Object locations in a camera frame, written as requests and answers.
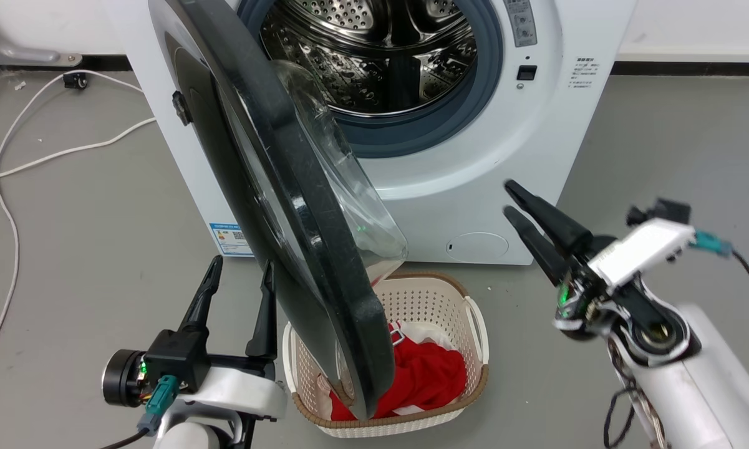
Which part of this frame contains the blue energy label sticker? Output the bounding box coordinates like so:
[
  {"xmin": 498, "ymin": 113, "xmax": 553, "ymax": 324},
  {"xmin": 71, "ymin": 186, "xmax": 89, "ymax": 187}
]
[{"xmin": 209, "ymin": 222, "xmax": 254, "ymax": 257}]

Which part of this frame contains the white floor cable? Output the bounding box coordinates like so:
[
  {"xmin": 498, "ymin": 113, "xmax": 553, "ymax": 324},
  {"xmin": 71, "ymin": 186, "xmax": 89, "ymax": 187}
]
[
  {"xmin": 0, "ymin": 117, "xmax": 157, "ymax": 185},
  {"xmin": 0, "ymin": 70, "xmax": 145, "ymax": 379}
]

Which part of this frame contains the grey washer warning label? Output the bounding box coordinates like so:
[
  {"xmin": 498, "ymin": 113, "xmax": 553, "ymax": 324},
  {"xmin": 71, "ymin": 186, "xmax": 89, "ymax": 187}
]
[{"xmin": 504, "ymin": 0, "xmax": 538, "ymax": 49}]

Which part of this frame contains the teal-plug black gripper cable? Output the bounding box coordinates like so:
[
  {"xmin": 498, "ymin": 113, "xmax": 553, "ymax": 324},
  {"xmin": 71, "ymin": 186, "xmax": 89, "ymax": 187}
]
[
  {"xmin": 99, "ymin": 374, "xmax": 181, "ymax": 449},
  {"xmin": 691, "ymin": 229, "xmax": 749, "ymax": 339}
]

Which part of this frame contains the teal-plug black right gripper cable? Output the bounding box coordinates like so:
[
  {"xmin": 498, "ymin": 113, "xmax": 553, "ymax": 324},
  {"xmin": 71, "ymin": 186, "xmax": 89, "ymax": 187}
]
[{"xmin": 691, "ymin": 229, "xmax": 749, "ymax": 339}]

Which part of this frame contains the white front-load washing machine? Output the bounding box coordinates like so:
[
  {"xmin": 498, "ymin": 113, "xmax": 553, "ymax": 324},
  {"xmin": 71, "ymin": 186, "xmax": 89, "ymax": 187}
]
[{"xmin": 103, "ymin": 0, "xmax": 638, "ymax": 266}]

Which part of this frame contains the white garment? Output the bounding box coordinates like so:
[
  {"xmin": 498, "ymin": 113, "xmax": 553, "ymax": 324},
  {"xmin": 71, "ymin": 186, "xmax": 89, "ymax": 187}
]
[{"xmin": 387, "ymin": 321, "xmax": 468, "ymax": 357}]

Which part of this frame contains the perforated steel washer drum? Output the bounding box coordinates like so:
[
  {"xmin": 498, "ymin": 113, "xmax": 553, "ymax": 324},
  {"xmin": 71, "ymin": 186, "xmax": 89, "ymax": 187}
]
[{"xmin": 261, "ymin": 0, "xmax": 478, "ymax": 117}]

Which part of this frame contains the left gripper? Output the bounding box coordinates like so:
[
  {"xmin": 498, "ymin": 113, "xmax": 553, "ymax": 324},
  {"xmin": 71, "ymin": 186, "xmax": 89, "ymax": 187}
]
[{"xmin": 102, "ymin": 255, "xmax": 288, "ymax": 418}]

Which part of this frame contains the cream perforated plastic laundry basket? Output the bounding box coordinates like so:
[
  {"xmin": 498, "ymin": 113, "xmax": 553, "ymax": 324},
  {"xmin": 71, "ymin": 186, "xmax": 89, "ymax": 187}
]
[{"xmin": 283, "ymin": 271, "xmax": 490, "ymax": 438}]

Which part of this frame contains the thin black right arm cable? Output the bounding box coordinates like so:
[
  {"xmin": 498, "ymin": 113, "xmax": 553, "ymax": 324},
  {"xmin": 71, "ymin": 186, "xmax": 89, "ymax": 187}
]
[{"xmin": 602, "ymin": 384, "xmax": 638, "ymax": 449}]

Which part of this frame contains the black round glass washer door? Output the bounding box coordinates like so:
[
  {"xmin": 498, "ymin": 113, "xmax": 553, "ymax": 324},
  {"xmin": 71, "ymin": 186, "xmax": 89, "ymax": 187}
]
[{"xmin": 148, "ymin": 0, "xmax": 409, "ymax": 421}]

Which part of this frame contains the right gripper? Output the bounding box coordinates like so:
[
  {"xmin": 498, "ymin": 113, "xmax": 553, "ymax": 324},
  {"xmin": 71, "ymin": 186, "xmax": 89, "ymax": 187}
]
[{"xmin": 503, "ymin": 180, "xmax": 697, "ymax": 341}]

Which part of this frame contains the grey-blue rubber door gasket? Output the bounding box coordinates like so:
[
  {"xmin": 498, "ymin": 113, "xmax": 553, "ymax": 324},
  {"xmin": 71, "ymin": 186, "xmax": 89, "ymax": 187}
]
[{"xmin": 237, "ymin": 0, "xmax": 505, "ymax": 159}]

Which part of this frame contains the teal-plug black left gripper cable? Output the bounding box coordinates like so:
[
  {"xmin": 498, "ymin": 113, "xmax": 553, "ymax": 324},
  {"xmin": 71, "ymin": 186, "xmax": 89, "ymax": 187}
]
[{"xmin": 99, "ymin": 374, "xmax": 181, "ymax": 449}]

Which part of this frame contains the red garment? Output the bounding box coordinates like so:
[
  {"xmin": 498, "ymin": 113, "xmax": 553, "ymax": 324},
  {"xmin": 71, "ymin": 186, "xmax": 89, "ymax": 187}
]
[{"xmin": 329, "ymin": 321, "xmax": 468, "ymax": 422}]

